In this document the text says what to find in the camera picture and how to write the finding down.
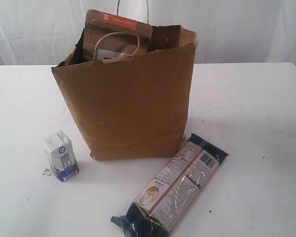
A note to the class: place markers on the brown paper bag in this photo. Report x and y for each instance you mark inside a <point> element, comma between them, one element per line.
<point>134,106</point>

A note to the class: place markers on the dark blue biscuit packet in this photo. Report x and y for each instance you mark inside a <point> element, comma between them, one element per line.
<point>161,204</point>

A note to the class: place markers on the small torn paper scrap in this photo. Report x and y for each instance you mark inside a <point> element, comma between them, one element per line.
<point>47,172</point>

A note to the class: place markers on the small white carton box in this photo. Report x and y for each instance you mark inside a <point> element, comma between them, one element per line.
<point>60,154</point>

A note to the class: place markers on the brown kraft pouch orange label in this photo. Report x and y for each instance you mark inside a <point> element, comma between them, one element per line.
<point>109,36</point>

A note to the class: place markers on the white curtain backdrop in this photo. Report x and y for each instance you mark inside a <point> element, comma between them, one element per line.
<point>37,32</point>

